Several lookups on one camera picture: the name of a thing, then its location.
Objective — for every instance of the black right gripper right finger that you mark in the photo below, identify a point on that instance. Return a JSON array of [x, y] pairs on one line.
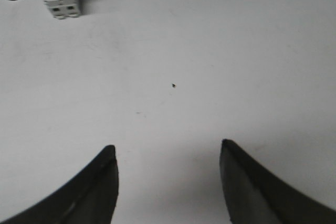
[[253, 194]]

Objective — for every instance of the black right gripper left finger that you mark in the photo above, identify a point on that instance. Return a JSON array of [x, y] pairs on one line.
[[89, 197]]

